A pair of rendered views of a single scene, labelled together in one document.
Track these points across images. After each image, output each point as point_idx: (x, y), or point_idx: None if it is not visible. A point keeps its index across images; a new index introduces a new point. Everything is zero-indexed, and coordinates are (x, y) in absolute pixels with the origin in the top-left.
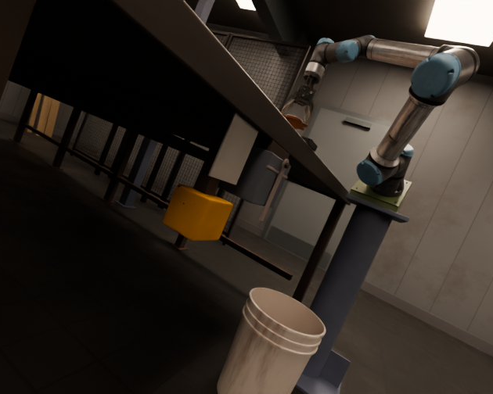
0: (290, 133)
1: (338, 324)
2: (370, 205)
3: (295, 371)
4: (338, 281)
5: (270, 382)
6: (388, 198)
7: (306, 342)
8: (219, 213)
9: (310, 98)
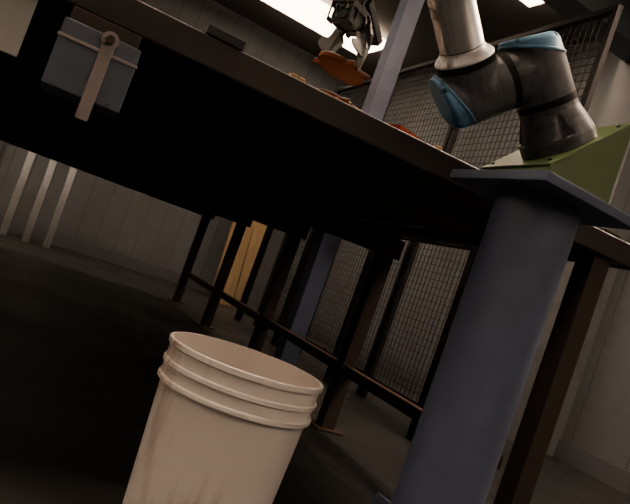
0: (125, 3)
1: (449, 470)
2: (485, 175)
3: (204, 448)
4: (445, 362)
5: (159, 462)
6: (543, 158)
7: (215, 378)
8: None
9: (347, 15)
